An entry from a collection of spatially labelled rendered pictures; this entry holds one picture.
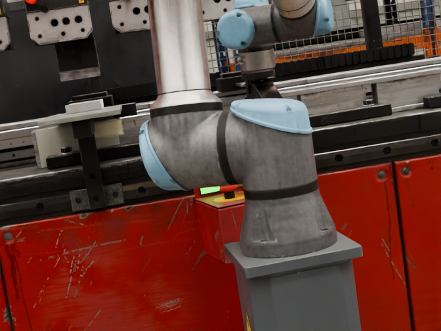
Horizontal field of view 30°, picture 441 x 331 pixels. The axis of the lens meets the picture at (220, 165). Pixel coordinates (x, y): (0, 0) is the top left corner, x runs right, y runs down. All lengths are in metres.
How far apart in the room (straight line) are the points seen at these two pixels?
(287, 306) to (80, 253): 0.86
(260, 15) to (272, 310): 0.62
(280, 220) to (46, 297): 0.93
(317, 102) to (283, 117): 0.91
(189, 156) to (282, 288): 0.24
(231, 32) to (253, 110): 0.41
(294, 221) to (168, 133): 0.23
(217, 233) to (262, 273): 0.53
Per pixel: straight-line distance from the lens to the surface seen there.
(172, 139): 1.26
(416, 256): 2.11
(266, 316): 1.24
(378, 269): 2.09
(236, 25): 1.60
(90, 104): 2.00
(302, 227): 1.23
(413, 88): 2.19
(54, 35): 2.06
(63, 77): 2.10
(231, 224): 1.70
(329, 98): 2.13
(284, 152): 1.21
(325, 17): 1.58
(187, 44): 1.28
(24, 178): 1.98
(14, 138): 2.35
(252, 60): 1.72
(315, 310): 1.25
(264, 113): 1.21
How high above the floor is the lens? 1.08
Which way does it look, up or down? 7 degrees down
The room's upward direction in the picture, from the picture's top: 9 degrees counter-clockwise
